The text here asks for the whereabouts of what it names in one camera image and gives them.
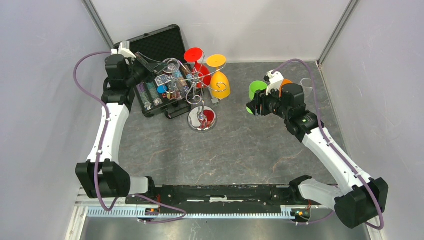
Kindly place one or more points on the green plastic wine glass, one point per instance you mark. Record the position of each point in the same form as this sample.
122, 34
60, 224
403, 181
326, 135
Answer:
253, 88

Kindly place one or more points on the yellow plastic wine glass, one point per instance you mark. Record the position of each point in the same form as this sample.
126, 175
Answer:
219, 83

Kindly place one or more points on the red plastic wine glass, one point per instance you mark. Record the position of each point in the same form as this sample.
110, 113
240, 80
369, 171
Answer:
195, 55

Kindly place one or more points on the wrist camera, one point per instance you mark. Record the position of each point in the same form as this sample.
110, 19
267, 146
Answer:
124, 50
274, 79

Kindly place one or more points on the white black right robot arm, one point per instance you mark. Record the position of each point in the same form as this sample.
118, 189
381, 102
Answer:
357, 198

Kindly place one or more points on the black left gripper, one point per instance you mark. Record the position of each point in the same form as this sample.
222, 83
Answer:
151, 69

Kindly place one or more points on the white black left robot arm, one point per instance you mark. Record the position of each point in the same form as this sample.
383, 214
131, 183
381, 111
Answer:
100, 175

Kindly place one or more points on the orange plastic wine glass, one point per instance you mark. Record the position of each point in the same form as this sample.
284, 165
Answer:
284, 82

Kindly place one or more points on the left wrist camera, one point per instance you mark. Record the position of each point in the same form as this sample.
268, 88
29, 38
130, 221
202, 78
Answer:
124, 50

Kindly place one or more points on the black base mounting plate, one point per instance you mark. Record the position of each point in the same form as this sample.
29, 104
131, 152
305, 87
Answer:
226, 199

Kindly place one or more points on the slotted cable duct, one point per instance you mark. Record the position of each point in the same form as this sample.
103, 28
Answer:
141, 213

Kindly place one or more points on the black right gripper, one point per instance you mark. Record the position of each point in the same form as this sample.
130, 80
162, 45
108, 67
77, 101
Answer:
260, 98

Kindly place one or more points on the chrome wire glass rack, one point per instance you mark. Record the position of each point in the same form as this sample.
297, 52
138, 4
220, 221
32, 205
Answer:
201, 118

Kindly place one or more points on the grey white blue brick toy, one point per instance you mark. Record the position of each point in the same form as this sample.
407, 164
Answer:
215, 101

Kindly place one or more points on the clear wine glass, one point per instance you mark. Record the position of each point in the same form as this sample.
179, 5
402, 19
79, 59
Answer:
172, 65
307, 86

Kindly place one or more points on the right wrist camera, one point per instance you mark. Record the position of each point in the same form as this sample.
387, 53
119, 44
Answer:
274, 79

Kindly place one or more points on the black poker chip case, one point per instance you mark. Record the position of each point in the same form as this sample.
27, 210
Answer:
165, 90

